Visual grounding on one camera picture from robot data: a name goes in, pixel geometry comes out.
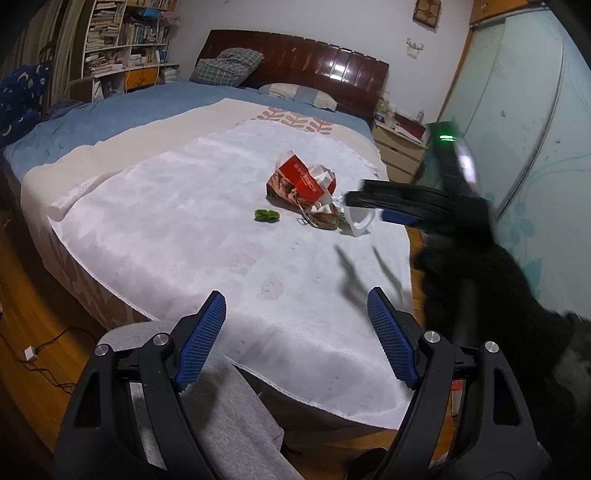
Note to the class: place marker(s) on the clear jars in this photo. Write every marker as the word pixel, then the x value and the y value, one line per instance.
pixel 385 113

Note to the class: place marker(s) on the rows of books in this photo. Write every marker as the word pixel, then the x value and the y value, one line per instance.
pixel 111 32

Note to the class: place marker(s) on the person's right hand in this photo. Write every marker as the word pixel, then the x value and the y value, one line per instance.
pixel 457 263

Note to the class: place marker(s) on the white plastic cup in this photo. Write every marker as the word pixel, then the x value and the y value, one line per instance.
pixel 358 221

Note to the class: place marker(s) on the pale wooden nightstand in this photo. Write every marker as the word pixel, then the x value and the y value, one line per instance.
pixel 397 154

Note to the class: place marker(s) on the deer-shaped wall hook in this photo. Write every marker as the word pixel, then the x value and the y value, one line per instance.
pixel 414 47

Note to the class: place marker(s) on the brown packet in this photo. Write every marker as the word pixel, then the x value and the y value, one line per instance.
pixel 323 219

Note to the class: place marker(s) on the folded white towels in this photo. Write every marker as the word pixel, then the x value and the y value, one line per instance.
pixel 171 74

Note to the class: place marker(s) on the green wrapper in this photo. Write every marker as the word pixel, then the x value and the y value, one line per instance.
pixel 267 215

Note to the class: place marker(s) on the blue and white pillow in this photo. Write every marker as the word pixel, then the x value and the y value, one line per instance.
pixel 295 94

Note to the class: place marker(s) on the white bookshelf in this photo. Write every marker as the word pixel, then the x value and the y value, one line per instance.
pixel 124 48

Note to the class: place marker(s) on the red box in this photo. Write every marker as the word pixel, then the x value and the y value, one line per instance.
pixel 411 127

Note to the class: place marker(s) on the framed wall picture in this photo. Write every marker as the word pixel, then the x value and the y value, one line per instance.
pixel 425 14

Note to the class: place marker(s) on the flower-print sliding wardrobe doors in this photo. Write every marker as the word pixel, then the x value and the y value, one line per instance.
pixel 521 115

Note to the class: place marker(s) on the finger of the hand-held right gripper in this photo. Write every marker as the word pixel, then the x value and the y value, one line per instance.
pixel 378 194
pixel 397 218

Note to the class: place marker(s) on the white cloth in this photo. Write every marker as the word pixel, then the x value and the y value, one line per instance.
pixel 184 240

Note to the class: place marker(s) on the person's grey pants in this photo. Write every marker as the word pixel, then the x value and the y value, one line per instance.
pixel 221 415

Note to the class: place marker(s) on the red snack carton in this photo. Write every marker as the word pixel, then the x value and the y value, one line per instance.
pixel 298 182

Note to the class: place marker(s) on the dark wooden headboard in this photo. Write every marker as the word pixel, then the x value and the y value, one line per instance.
pixel 295 60

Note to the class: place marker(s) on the dark blue moon-print clothing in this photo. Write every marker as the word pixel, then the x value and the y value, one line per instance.
pixel 21 101

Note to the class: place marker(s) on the grey plaid pillow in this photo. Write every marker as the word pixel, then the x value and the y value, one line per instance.
pixel 226 69

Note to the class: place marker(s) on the bed with blue sheet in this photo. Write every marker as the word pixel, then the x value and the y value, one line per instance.
pixel 115 120

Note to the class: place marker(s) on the black slipper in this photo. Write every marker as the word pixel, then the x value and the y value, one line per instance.
pixel 371 464

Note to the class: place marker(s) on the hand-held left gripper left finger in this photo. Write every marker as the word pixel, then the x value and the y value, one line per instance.
pixel 203 341

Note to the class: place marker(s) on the beige curtain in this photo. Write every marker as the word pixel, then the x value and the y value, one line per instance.
pixel 41 37

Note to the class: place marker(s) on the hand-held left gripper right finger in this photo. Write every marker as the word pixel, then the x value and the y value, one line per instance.
pixel 392 341

